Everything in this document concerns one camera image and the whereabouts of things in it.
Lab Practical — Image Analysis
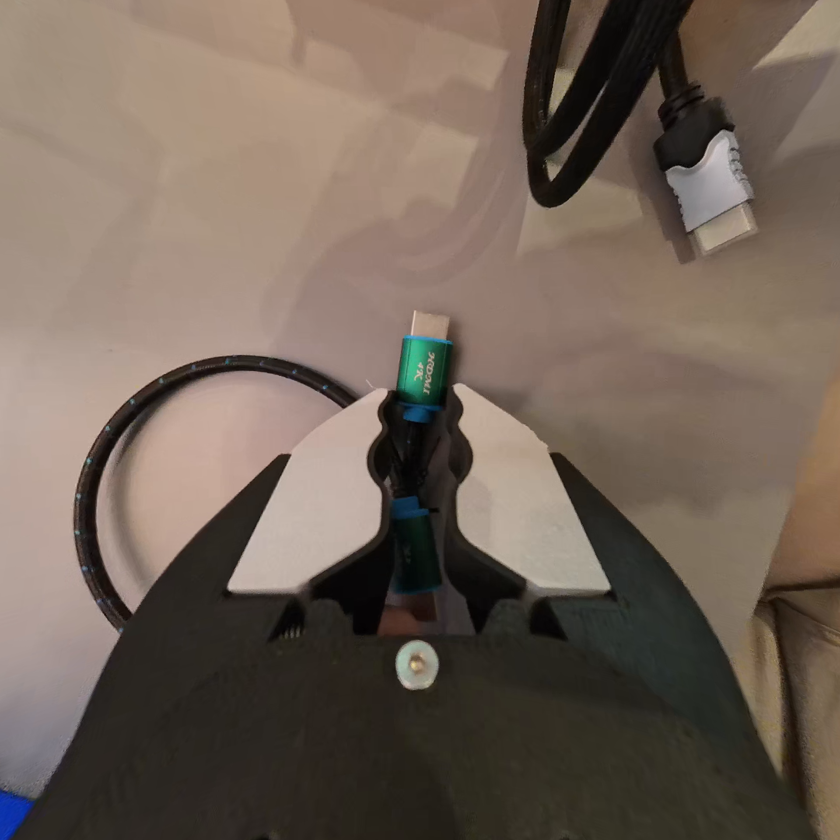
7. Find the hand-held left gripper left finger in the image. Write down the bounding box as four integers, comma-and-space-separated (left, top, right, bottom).
225, 387, 401, 595

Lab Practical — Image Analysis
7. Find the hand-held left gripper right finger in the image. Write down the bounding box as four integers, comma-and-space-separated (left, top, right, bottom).
441, 382, 611, 595

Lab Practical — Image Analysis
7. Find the green plug braided cable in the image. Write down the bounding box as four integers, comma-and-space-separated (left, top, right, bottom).
73, 310, 463, 634

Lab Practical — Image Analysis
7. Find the black cable with grey plug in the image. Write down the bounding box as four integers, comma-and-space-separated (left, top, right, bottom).
523, 0, 760, 258

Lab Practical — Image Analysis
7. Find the blue plastic bin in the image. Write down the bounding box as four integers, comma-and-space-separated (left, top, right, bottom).
0, 791, 34, 840

